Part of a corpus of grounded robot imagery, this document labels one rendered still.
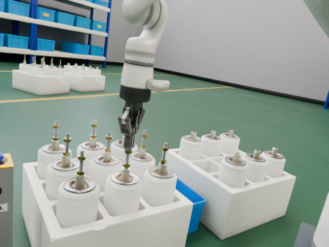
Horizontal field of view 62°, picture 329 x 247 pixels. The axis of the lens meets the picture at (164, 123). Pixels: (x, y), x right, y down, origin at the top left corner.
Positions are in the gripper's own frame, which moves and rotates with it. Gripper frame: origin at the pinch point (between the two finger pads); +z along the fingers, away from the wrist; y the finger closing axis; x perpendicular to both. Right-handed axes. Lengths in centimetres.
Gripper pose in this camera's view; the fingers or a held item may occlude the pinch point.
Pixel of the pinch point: (129, 141)
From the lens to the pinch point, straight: 69.6
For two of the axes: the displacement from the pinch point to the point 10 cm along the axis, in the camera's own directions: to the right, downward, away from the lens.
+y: -2.4, 2.1, -9.5
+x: 9.6, 2.0, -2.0
